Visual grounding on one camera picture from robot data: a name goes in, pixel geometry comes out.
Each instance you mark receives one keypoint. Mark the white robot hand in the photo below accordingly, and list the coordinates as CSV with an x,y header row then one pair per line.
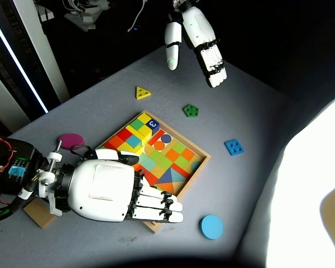
x,y
100,190
199,28

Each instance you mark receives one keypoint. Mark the natural wood plank block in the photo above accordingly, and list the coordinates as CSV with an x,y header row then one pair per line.
x,y
40,214

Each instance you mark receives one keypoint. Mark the green pentagon holed block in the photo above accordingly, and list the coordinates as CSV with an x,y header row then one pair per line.
x,y
191,111

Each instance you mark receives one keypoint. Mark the yellow triangle holed block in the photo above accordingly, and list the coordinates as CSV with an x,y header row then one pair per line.
x,y
142,93

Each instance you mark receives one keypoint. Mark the blue square four-hole block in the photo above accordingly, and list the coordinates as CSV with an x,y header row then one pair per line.
x,y
234,147

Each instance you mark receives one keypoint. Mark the magenta round disc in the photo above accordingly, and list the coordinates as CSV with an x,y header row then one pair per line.
x,y
72,139

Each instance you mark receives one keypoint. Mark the wooden puzzle tray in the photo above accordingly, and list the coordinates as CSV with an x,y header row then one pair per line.
x,y
184,136

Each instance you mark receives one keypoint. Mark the white device clutter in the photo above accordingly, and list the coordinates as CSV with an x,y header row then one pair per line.
x,y
85,18

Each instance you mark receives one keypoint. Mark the blue round disc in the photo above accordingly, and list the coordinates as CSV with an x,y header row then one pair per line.
x,y
211,227

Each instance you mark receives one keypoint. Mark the grey table cloth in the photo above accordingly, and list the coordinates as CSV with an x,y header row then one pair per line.
x,y
240,181

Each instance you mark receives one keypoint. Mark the bright light strip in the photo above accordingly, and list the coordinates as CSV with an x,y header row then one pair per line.
x,y
16,60

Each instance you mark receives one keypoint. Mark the white vertical post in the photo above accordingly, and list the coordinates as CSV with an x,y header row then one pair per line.
x,y
42,50

